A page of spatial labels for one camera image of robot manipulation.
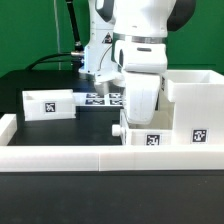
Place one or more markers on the white marker tag sheet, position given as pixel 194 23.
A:
pixel 93 99

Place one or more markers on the white U-shaped fence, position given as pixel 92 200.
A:
pixel 103 158

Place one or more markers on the white drawer box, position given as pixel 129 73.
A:
pixel 157 133
pixel 48 104

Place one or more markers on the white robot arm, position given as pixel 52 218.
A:
pixel 138 21

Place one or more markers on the white front drawer box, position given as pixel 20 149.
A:
pixel 157 133

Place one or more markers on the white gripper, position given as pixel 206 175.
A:
pixel 141 65

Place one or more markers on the white drawer cabinet frame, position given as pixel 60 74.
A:
pixel 194 103

